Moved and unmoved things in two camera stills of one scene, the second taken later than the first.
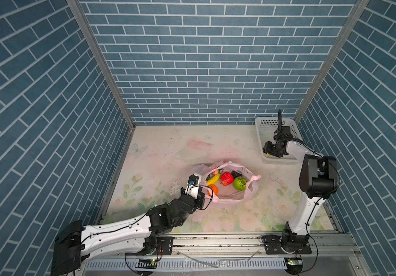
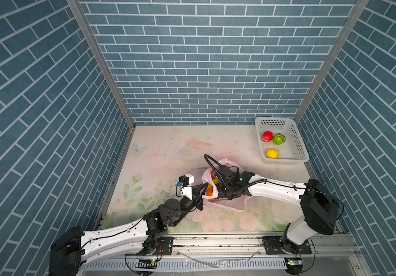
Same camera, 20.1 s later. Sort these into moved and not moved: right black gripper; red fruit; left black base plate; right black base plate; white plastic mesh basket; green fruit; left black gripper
Moved: green fruit; red fruit; right black gripper
Not moved: left black gripper; right black base plate; left black base plate; white plastic mesh basket
